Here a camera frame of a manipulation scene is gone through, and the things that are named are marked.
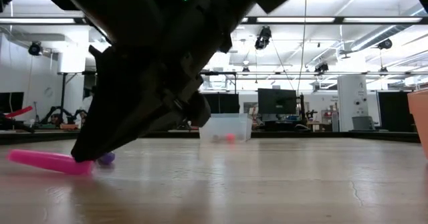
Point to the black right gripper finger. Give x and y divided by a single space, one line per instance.
107 100
143 113

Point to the purple highlighter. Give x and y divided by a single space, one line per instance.
107 158

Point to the pink highlighter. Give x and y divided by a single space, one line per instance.
43 160

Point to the black background robot arm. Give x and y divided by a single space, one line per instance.
57 117

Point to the black ceiling spotlight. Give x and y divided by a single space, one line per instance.
384 44
263 36
321 67
35 48

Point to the black partition panels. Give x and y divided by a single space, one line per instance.
224 103

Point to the clear plastic bin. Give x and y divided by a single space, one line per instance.
230 123

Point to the red object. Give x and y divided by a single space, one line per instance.
20 112

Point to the black computer monitor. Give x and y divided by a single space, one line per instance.
277 101

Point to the cluttered background desk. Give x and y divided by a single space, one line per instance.
311 125

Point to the white column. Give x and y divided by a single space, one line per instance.
351 97

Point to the grey box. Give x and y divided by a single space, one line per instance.
362 123

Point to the black partition panel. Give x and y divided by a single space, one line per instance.
394 112

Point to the black background station frame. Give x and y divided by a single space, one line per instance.
220 73

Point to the black wall screen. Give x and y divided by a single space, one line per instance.
11 102

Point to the black metal table frame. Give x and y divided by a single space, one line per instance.
301 137

